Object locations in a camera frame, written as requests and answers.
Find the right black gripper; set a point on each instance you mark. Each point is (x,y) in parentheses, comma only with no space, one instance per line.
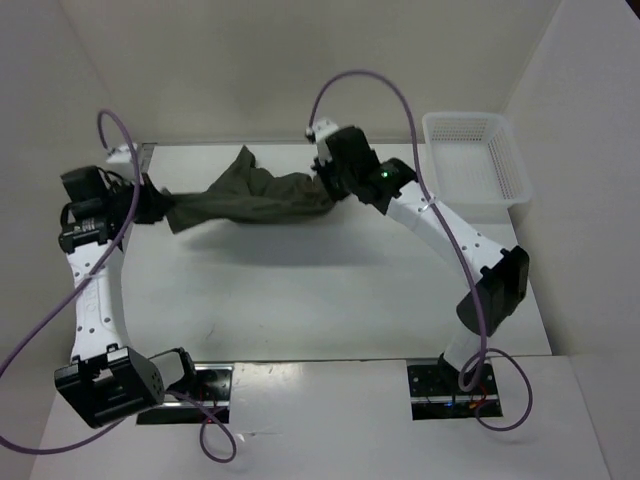
(322,166)

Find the aluminium table edge rail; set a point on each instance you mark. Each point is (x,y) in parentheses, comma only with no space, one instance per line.
(145,153)

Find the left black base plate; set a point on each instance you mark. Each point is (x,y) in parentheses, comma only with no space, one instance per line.
(212,388)

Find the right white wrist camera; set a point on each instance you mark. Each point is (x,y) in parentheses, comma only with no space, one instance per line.
(319,131)

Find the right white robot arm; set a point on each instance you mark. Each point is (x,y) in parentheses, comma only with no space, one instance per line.
(497,277)

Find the olive green shorts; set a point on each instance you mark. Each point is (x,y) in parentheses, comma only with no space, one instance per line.
(246,193)

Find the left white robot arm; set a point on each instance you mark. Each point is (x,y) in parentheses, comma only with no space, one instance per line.
(107,380)

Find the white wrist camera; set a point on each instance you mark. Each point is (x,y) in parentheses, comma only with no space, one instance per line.
(319,131)
(121,156)

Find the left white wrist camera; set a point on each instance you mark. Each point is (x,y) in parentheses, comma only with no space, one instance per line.
(121,156)

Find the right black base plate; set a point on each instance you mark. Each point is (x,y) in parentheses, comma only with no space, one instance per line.
(435,395)

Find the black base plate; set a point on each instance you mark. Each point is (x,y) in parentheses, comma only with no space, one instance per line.
(212,388)
(435,395)

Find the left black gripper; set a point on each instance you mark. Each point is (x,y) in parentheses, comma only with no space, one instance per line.
(158,204)

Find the white plastic basket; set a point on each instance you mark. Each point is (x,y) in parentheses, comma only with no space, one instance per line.
(472,159)

